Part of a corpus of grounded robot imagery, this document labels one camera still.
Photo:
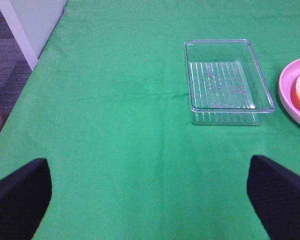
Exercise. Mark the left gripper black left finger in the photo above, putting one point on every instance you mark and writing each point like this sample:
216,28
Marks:
25,195

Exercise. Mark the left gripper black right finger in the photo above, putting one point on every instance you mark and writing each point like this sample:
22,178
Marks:
274,192

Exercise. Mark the left clear plastic tray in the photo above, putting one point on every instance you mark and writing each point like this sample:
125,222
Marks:
226,85

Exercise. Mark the green tablecloth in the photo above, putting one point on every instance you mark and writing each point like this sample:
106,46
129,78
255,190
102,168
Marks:
107,105

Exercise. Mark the pink round plate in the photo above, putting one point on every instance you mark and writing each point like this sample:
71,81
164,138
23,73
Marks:
287,77

